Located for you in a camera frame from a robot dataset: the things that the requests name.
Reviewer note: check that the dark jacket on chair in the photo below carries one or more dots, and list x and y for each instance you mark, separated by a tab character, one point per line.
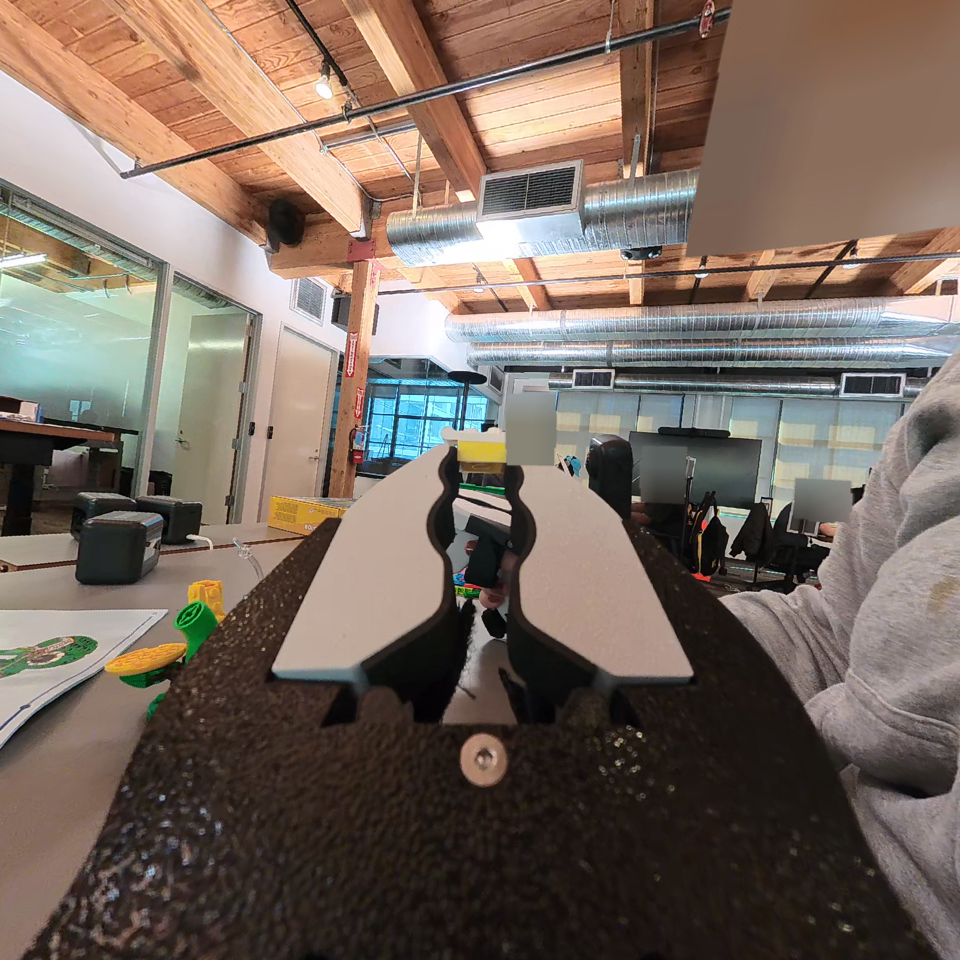
754	529

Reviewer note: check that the large duct vent grille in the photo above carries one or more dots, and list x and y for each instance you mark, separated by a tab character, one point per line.
529	191

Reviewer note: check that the yellow lego box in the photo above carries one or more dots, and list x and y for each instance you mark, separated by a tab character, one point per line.
307	514

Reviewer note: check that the dark wooden table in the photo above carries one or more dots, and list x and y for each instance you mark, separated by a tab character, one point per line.
45	442

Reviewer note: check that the white wall vent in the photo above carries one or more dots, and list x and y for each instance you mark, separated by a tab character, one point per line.
307	300

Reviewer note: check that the black wall screen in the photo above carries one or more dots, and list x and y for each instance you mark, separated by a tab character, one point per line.
712	469

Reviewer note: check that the ceiling spot light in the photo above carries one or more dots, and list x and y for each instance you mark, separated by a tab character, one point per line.
324	84

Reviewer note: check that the black camera bar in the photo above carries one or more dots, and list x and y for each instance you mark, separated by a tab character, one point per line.
694	431

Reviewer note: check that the person's right hand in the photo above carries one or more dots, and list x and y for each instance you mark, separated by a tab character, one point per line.
491	598

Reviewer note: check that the red post sign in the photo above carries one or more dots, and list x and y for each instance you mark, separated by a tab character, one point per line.
353	356
358	401

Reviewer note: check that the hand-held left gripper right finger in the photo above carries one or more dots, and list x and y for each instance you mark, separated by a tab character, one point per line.
592	577

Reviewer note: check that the lego instruction booklet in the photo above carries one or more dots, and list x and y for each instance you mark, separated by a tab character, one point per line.
67	660

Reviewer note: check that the round black speaker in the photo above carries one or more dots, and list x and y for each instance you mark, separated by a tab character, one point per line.
285	225

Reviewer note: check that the large paned window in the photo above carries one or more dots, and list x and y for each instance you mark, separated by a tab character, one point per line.
420	424

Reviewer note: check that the thin silver ceiling duct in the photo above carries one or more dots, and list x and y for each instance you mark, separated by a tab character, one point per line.
712	384

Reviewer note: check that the large silver ceiling duct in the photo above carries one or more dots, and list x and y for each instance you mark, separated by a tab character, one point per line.
645	210

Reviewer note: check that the small duct vent grille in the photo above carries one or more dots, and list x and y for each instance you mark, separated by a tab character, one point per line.
872	384
592	379

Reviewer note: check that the green yellow lego flower model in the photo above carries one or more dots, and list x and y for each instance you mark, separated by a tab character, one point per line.
172	645

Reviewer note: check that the dark grey power station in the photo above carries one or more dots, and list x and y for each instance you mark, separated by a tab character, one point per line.
116	547
101	502
172	517

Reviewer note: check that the yellow lego brick assembly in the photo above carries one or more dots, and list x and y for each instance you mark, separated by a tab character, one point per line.
480	451

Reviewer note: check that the wooden post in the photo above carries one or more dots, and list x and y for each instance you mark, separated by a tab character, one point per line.
356	375

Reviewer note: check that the black red backpack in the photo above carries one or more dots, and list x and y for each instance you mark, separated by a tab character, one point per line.
709	536

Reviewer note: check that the black ceiling pipe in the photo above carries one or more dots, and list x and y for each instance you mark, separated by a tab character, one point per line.
390	101

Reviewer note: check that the black disc floor lamp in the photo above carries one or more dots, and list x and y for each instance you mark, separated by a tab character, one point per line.
467	375

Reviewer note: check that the white door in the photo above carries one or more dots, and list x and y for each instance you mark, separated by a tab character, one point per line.
304	420
214	420

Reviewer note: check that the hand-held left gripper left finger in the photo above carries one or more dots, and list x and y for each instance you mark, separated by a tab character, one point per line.
375	570

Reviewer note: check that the black box speaker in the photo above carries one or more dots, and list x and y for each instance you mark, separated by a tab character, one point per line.
341	309

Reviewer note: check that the red sprinkler fitting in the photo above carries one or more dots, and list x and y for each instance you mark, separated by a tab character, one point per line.
706	16

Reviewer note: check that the red fire extinguisher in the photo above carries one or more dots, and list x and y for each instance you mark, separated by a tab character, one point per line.
359	444

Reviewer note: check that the person's right forearm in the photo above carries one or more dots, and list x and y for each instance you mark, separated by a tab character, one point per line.
780	652

